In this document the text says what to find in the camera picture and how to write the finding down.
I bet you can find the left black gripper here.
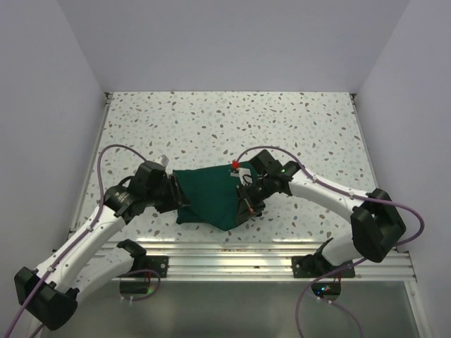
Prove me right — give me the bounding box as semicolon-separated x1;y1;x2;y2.
145;173;190;213

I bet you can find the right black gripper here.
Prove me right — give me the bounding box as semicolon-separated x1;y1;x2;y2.
235;175;274;225

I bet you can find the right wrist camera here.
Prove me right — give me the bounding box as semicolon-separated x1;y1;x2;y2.
230;150;284;186

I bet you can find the green surgical cloth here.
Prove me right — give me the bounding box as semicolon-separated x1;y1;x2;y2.
173;164;240;232

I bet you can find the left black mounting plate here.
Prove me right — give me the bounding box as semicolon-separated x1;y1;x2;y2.
141;256;169;278

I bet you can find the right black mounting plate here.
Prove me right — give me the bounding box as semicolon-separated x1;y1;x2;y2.
291;255;356;278

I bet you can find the black mounting plate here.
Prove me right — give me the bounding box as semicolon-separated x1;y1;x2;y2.
291;255;356;278
141;256;169;278

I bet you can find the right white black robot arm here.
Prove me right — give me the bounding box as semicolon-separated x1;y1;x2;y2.
230;147;406;277

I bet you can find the aluminium rail frame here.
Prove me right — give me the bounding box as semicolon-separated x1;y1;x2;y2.
44;92;420;338

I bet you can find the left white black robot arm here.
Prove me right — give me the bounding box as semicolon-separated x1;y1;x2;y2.
14;156;187;331

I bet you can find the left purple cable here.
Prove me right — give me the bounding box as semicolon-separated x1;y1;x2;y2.
0;144;161;338

